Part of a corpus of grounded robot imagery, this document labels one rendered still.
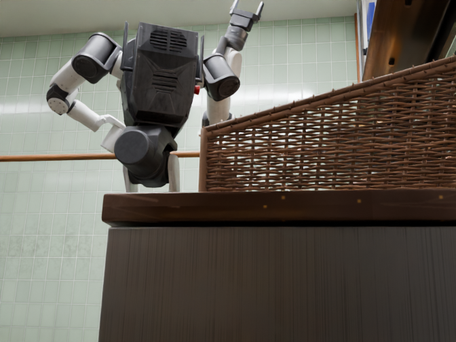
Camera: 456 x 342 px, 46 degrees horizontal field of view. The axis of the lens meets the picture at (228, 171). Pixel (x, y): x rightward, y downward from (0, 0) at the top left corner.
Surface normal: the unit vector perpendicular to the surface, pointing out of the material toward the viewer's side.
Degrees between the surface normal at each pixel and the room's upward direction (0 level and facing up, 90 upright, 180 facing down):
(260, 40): 90
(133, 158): 90
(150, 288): 90
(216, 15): 180
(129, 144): 90
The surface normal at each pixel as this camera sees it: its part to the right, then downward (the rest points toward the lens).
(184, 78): 0.27, -0.02
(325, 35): -0.15, -0.29
